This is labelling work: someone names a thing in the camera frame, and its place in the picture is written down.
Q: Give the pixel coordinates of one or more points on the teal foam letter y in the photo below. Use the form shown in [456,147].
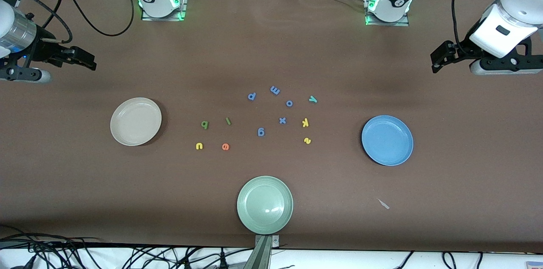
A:
[313,99]

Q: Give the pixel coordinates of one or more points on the beige brown plate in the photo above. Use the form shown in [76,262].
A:
[135,121]

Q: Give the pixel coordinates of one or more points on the pale green plate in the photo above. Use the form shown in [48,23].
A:
[265,205]

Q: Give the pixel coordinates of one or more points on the brown table cover sheet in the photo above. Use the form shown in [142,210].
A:
[271,48]

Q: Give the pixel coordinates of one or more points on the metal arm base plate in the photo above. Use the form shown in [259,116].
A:
[183,4]
[403,23]

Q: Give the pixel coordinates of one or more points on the blue foam letter m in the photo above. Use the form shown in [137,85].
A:
[275,90]

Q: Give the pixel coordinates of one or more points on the blue plate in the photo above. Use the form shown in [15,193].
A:
[387,140]

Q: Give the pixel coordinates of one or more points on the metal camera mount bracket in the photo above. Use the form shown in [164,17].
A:
[263,256]

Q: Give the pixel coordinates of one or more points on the blue foam letter g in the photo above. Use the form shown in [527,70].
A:
[263,133]

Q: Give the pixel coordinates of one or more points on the blue foam letter p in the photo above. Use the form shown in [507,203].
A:
[250,96]

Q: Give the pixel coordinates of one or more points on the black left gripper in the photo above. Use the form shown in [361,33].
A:
[461,51]

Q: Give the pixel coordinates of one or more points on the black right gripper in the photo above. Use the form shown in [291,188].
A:
[43,49]

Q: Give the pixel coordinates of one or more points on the small white tape scrap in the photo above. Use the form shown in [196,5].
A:
[384,204]

